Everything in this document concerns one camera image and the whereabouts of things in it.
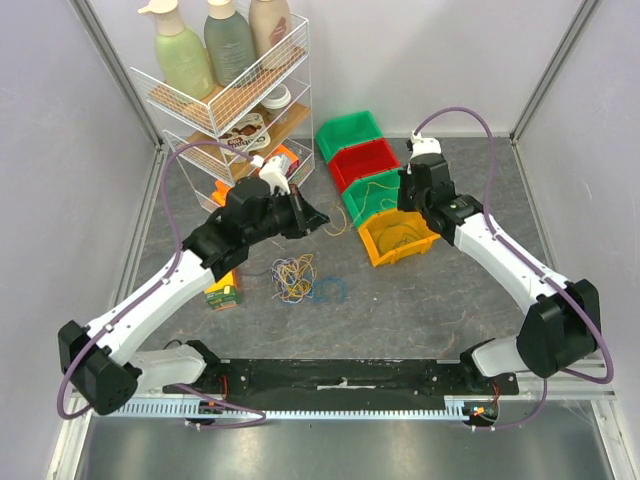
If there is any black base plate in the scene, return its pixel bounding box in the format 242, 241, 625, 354
191, 359, 519, 402

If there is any dark green bottle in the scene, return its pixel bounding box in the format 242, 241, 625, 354
204, 0, 256, 86

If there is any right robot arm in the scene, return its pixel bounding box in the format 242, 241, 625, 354
398, 153, 601, 394

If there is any light green pump bottle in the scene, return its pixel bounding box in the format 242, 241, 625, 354
137, 0, 215, 99

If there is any cable bundle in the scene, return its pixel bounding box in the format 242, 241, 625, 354
269, 253, 319, 305

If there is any orange sponge pack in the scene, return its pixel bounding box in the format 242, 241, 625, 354
210, 180, 231, 206

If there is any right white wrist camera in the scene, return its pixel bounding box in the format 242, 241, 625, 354
406, 132, 442, 161

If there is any far green plastic bin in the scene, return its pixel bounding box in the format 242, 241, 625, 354
316, 110, 383, 163

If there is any white slotted cable duct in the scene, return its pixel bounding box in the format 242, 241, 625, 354
111, 395, 490, 421

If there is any white wire shelf rack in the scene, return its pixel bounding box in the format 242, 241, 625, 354
134, 1, 315, 212

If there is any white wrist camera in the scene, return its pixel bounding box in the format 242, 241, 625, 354
406, 132, 442, 161
250, 154, 291, 195

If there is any blue cable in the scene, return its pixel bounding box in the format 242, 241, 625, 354
310, 276, 348, 305

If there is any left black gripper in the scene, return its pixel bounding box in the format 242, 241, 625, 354
246, 184, 330, 245

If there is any red plastic bin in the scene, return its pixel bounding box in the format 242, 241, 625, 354
328, 138, 400, 193

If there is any beige brown bottle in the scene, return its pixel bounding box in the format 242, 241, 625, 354
249, 0, 292, 70

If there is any green plastic bin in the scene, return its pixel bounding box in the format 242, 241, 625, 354
342, 168, 401, 229
316, 110, 383, 163

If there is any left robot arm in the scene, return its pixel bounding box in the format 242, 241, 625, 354
57, 177, 329, 415

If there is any near green plastic bin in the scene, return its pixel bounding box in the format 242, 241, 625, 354
342, 168, 401, 229

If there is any yogurt multipack carton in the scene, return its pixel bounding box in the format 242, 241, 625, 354
219, 113, 271, 152

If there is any paper cup with lid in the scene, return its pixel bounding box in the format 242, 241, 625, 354
261, 84, 292, 111

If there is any orange purple box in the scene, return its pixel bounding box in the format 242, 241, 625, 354
269, 145, 300, 182

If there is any orange green juice carton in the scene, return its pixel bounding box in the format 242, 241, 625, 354
204, 270, 241, 310

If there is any yellow plastic bin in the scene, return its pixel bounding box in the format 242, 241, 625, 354
357, 207, 440, 267

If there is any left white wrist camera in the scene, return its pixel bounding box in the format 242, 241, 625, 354
250, 154, 291, 195

